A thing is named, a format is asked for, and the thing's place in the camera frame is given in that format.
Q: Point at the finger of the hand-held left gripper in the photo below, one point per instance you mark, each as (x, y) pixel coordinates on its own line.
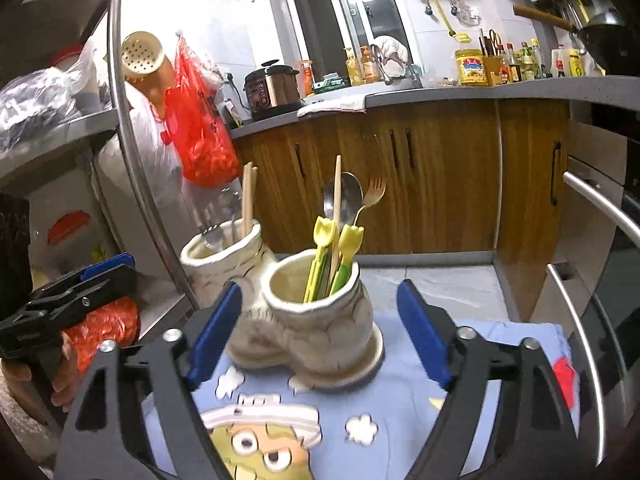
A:
(45, 325)
(107, 267)

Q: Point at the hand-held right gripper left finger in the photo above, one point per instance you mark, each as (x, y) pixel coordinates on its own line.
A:
(215, 332)

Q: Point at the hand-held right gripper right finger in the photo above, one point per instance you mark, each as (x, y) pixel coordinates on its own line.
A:
(425, 332)

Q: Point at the cream floral ceramic utensil holder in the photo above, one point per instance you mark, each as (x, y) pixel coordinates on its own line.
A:
(310, 330)

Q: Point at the small flower-head steel spoon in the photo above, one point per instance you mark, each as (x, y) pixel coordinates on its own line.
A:
(234, 227)

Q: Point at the gold fork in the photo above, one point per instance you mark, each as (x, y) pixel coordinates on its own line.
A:
(372, 192)

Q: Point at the large steel spoon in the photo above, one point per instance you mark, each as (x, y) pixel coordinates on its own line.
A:
(351, 194)

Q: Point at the person's left hand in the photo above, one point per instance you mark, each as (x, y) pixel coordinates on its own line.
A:
(64, 385)

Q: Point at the full red plastic bag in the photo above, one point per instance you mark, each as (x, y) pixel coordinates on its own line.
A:
(110, 325)

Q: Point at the dark patterned cloth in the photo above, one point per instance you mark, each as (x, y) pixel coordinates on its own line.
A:
(12, 250)

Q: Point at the blue cartoon printed cloth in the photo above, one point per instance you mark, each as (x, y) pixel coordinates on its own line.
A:
(380, 402)

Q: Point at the white plastic bag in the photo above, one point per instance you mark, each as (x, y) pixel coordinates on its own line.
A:
(150, 145)

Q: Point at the wooden kitchen cabinet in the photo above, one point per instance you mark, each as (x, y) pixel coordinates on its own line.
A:
(440, 185)

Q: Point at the hanging red plastic bag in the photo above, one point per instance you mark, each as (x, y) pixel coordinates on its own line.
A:
(200, 130)

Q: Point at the black plastic bag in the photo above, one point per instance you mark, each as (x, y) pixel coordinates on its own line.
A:
(35, 105)

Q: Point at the built-in steel oven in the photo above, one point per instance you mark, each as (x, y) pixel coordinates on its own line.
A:
(595, 270)

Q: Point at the dark electric pressure cooker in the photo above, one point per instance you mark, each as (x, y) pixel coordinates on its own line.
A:
(272, 90)

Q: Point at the white dish cloth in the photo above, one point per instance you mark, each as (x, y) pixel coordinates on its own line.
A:
(332, 105)

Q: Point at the steel kitchen faucet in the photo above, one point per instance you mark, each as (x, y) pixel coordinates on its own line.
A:
(412, 72)

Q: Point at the green sponge pack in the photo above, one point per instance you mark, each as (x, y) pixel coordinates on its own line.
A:
(332, 84)

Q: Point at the large yellow oil jug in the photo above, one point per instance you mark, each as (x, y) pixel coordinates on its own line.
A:
(471, 70)

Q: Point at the orange bottle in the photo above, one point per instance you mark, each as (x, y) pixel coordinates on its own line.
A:
(307, 80)

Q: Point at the clear cooking oil bottle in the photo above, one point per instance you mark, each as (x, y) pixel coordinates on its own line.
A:
(354, 70)
(371, 67)

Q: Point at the wooden knife block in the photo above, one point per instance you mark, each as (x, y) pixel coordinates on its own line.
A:
(492, 70)

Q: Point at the white rag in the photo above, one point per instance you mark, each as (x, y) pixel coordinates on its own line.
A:
(392, 50)

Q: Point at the row of sauce bottles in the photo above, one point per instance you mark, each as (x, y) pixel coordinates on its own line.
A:
(525, 65)

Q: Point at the white plastic bottle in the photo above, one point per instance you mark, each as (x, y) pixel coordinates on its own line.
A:
(558, 62)

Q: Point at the yellow squeeze bottle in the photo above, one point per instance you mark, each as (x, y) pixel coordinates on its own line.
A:
(575, 64)

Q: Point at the kitchen window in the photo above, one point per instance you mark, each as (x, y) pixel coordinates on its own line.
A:
(345, 20)

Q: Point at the black wok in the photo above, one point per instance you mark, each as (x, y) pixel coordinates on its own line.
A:
(605, 42)

